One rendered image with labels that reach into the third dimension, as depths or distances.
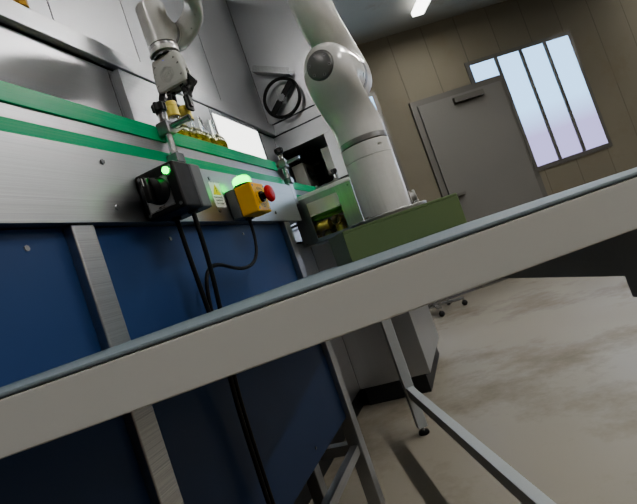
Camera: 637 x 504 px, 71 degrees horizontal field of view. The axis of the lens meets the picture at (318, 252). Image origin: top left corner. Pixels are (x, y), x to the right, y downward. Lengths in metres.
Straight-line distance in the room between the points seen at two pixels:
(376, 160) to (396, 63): 4.42
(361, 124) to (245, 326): 0.85
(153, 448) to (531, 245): 0.55
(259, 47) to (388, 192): 1.70
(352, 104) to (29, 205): 0.69
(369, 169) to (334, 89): 0.19
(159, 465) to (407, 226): 0.62
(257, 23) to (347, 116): 1.65
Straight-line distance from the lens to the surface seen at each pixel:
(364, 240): 0.93
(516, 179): 5.43
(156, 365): 0.28
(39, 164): 0.70
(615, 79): 6.49
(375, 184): 1.05
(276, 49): 2.56
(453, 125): 5.31
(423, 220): 0.96
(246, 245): 1.09
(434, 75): 5.51
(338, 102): 1.07
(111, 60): 1.50
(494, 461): 1.22
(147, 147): 0.93
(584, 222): 0.33
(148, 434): 0.69
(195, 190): 0.79
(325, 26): 1.20
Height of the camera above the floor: 0.76
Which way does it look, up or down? 2 degrees up
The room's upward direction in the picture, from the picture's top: 19 degrees counter-clockwise
